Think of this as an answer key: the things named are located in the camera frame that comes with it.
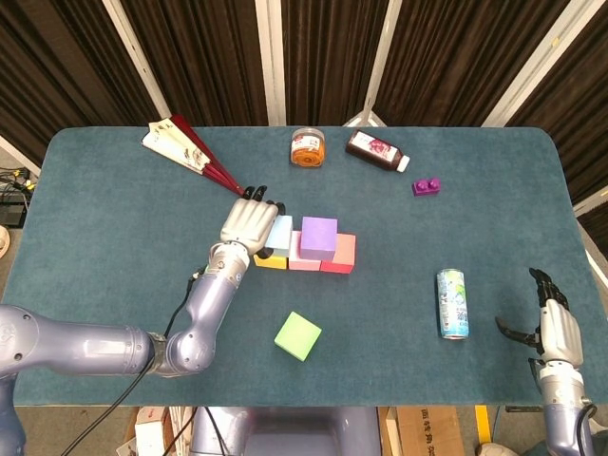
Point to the brown cardboard box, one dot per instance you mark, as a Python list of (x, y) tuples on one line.
[(427, 432)]

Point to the white shoe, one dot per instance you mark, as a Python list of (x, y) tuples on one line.
[(496, 451)]

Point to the dark brown curtain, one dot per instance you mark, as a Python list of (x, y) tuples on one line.
[(214, 57)]

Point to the folding fan with red ribs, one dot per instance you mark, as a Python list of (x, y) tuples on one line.
[(176, 147)]

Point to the beige round object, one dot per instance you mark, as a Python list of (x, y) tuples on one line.
[(4, 242)]

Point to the light wooden board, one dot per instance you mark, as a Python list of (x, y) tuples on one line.
[(392, 432)]

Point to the white frame post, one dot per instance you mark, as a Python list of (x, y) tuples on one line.
[(271, 57), (537, 62), (380, 62), (133, 52), (591, 203), (14, 154)]

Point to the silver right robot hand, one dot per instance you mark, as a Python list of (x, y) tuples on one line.
[(560, 337)]

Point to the light pink foam cube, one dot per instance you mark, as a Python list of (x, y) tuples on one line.
[(294, 252)]

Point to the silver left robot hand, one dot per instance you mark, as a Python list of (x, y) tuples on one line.
[(247, 221)]

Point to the silver robot torso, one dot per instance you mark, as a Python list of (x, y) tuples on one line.
[(294, 432)]

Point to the purple foam cube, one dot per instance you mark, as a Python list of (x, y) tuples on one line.
[(318, 237)]

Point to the white cardboard box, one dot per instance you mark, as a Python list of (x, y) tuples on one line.
[(149, 434)]

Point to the yellow foam cube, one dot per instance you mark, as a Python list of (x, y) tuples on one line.
[(273, 262)]

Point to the black box on floor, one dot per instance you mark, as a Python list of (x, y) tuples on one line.
[(12, 214)]

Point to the teal felt table cover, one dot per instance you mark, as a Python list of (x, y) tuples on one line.
[(380, 380)]

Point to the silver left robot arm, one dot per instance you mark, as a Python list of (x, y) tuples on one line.
[(95, 347)]

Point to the brown bottle with white cap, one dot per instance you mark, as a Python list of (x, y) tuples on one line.
[(373, 149)]

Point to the blue green drink can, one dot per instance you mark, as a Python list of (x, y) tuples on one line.
[(451, 304)]

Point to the yellow post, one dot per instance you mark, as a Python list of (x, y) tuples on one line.
[(483, 423)]

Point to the green foam cube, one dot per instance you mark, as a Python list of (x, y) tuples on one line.
[(297, 335)]

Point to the red foam cube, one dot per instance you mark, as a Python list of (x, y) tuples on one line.
[(347, 254)]

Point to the clear jar with orange contents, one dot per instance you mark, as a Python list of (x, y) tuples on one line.
[(309, 154)]

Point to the light blue foam cube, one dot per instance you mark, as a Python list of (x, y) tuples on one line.
[(280, 233)]

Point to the purple toy brick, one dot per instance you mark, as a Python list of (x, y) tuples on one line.
[(425, 188)]

